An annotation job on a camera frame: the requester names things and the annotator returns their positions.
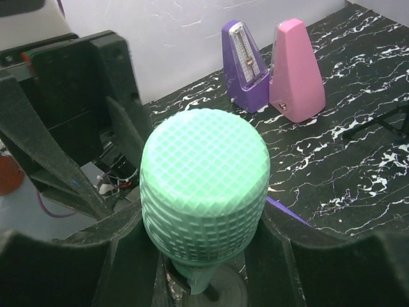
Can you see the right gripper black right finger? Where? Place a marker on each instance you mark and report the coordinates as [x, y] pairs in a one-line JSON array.
[[290, 263]]

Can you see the round base stand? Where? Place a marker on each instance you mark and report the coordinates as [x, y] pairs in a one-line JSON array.
[[209, 286]]

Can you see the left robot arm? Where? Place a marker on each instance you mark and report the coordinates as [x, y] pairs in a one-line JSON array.
[[131, 103]]

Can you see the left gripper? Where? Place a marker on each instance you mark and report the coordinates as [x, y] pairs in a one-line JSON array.
[[70, 93]]

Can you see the purple plastic microphone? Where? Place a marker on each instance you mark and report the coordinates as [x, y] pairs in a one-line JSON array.
[[287, 212]]

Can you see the pink metronome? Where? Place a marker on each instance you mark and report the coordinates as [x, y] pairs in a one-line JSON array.
[[296, 87]]

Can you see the purple metronome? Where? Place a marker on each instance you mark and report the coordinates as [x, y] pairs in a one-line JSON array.
[[245, 72]]

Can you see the teal plastic microphone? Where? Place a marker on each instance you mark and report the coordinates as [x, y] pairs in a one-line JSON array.
[[204, 179]]

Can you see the tripod stand with clip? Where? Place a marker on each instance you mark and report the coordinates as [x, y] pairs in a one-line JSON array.
[[382, 121]]

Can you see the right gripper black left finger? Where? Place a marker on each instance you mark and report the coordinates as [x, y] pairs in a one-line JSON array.
[[111, 263]]

